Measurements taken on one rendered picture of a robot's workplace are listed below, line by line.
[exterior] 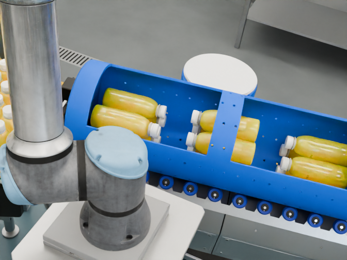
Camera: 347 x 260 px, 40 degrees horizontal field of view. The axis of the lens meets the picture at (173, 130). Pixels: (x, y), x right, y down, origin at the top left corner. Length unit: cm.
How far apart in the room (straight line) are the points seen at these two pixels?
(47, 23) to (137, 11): 360
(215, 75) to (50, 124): 103
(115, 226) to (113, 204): 6
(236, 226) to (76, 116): 58
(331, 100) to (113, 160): 301
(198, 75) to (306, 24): 237
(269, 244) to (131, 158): 76
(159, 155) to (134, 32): 279
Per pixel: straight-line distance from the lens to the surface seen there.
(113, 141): 88
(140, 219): 98
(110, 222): 95
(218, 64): 183
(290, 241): 150
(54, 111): 82
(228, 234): 150
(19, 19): 74
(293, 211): 144
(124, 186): 88
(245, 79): 178
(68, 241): 102
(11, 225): 245
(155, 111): 144
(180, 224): 110
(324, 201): 135
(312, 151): 144
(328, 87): 387
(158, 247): 105
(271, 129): 153
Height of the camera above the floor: 201
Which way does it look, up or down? 41 degrees down
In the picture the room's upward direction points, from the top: 10 degrees clockwise
